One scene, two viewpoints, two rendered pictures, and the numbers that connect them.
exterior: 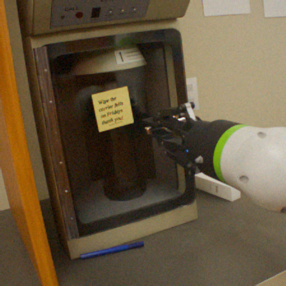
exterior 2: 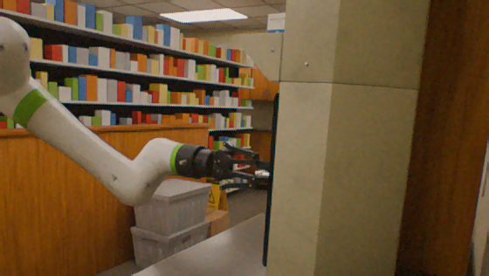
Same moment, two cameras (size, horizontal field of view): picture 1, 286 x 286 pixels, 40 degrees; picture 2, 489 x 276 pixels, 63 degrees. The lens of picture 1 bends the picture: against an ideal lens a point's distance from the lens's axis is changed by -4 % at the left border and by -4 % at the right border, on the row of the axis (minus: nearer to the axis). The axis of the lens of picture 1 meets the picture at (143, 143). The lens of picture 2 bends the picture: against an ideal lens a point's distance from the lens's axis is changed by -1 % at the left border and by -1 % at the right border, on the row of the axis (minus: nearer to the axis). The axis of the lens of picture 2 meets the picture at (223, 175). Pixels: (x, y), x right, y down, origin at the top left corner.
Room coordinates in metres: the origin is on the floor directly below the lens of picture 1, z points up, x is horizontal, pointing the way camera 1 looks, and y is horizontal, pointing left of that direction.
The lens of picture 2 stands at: (1.52, -0.70, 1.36)
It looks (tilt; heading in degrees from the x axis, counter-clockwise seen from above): 10 degrees down; 144
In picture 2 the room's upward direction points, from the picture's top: 3 degrees clockwise
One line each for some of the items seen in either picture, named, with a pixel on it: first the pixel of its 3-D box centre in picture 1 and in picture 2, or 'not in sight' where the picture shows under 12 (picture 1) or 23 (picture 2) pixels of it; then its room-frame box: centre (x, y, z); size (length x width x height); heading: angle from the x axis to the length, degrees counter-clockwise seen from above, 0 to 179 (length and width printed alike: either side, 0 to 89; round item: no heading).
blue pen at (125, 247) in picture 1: (112, 250); not in sight; (0.78, 0.09, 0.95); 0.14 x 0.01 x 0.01; 103
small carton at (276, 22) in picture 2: not in sight; (281, 29); (0.79, -0.02, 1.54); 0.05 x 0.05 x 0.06; 23
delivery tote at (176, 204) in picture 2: not in sight; (172, 204); (-1.37, 0.89, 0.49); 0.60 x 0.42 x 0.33; 114
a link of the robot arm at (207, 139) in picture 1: (228, 150); (192, 162); (0.59, -0.13, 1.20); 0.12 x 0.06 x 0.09; 114
